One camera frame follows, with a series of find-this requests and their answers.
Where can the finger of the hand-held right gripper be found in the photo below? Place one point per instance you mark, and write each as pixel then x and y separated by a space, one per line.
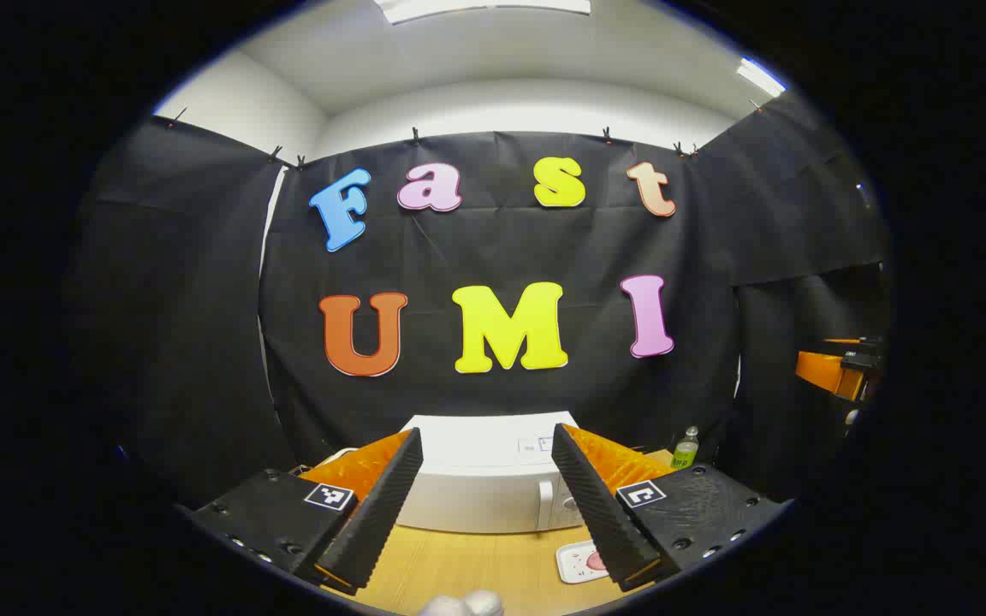
pixel 822 370

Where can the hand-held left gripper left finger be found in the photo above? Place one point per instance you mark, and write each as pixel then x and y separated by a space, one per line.
pixel 377 513

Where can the white square plate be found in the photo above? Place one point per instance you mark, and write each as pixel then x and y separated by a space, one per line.
pixel 573 565

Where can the green label drink bottle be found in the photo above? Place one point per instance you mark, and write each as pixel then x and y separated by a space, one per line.
pixel 685 452

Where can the black backdrop cloth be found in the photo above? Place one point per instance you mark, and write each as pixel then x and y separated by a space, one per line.
pixel 459 248

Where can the pink round food slice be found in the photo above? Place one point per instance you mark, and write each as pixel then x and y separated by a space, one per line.
pixel 597 561

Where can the ceiling light panel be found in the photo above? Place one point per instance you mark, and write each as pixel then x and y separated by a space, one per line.
pixel 760 77
pixel 480 7

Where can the white microwave oven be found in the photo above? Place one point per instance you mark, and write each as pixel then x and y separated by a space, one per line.
pixel 476 479

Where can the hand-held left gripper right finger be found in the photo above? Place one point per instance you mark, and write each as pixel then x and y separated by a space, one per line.
pixel 604 522

